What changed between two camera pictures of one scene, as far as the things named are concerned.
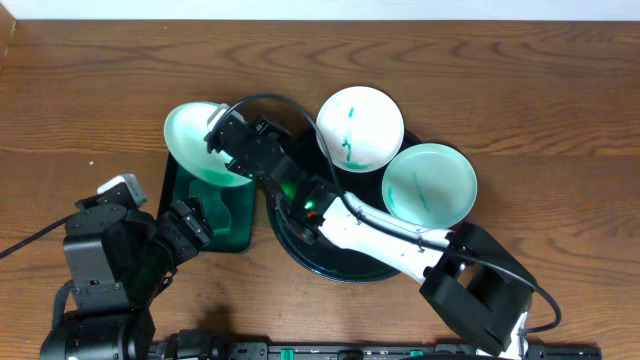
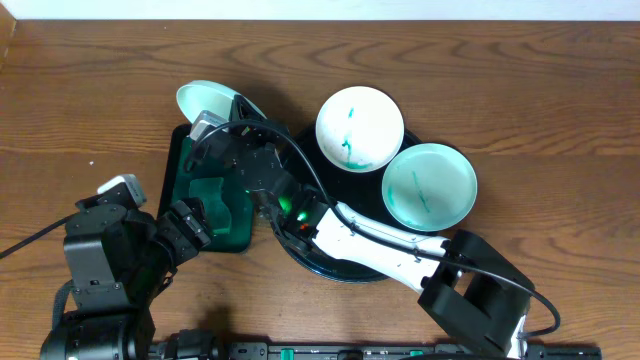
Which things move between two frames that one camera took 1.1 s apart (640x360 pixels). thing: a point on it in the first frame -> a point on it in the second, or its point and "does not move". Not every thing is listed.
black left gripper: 185,226 does not move
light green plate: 186,128 -> 211,97
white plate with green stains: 360,129 does not move
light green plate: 430,186 does not move
